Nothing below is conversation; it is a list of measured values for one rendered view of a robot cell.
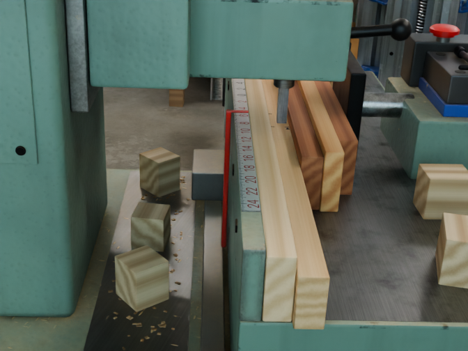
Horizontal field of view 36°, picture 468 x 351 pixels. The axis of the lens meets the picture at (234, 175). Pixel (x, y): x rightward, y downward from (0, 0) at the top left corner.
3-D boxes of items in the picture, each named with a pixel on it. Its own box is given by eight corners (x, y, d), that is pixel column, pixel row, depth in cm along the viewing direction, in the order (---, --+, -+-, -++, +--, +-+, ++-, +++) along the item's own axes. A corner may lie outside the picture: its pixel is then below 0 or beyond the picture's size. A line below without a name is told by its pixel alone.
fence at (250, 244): (261, 322, 46) (267, 249, 44) (236, 322, 46) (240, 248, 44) (236, 66, 101) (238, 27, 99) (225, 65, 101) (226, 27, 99)
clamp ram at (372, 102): (416, 164, 70) (430, 75, 66) (341, 162, 70) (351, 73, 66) (395, 131, 78) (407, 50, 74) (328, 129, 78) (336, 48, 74)
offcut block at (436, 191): (423, 219, 60) (430, 178, 59) (412, 202, 63) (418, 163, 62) (468, 220, 61) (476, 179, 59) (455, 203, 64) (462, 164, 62)
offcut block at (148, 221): (138, 232, 77) (138, 201, 75) (170, 235, 76) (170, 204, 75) (131, 248, 74) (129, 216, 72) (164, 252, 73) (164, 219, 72)
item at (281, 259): (292, 323, 46) (298, 257, 44) (261, 322, 46) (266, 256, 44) (251, 66, 101) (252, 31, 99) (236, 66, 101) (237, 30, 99)
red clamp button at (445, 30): (462, 39, 71) (464, 29, 71) (433, 38, 71) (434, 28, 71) (453, 32, 74) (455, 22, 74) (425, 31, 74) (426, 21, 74)
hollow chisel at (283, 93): (286, 123, 66) (290, 71, 64) (276, 123, 66) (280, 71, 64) (285, 120, 67) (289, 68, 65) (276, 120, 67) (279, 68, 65)
